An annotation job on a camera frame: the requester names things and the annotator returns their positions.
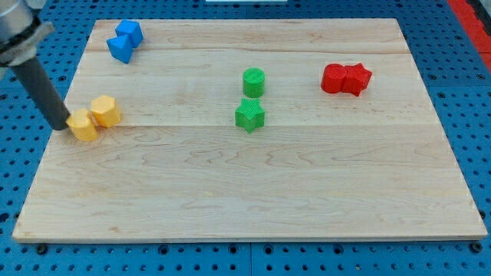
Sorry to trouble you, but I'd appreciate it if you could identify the green cylinder block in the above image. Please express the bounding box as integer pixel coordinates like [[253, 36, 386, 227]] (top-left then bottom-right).
[[242, 67, 265, 98]]

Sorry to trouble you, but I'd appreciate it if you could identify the blue triangle block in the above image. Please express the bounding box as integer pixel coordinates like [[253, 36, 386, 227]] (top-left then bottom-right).
[[107, 34, 133, 64]]

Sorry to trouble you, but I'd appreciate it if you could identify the blue cube block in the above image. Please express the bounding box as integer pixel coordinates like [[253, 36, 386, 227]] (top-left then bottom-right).
[[115, 19, 143, 48]]

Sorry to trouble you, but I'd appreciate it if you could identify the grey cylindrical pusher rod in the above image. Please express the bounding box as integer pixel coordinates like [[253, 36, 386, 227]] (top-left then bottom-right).
[[11, 56, 70, 130]]

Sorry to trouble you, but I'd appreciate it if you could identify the red tape strip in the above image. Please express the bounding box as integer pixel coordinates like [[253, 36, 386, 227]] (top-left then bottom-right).
[[447, 0, 490, 70]]

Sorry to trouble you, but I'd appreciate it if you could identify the green star block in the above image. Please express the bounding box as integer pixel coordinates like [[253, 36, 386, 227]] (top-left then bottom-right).
[[235, 98, 265, 133]]

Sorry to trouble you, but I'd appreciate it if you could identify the yellow heart block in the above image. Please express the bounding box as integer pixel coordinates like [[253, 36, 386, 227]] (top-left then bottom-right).
[[66, 108, 98, 142]]

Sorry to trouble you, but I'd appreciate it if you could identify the yellow hexagon block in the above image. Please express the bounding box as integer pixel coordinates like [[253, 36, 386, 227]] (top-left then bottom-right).
[[91, 95, 122, 127]]

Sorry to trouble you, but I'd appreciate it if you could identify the red cylinder block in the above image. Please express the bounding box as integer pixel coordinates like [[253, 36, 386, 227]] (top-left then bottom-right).
[[321, 64, 347, 94]]

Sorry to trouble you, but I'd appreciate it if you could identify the light wooden board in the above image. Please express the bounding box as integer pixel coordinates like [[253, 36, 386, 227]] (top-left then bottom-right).
[[12, 18, 487, 244]]

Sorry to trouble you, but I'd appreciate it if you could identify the red star block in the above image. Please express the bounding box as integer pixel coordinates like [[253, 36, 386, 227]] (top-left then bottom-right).
[[341, 63, 372, 97]]

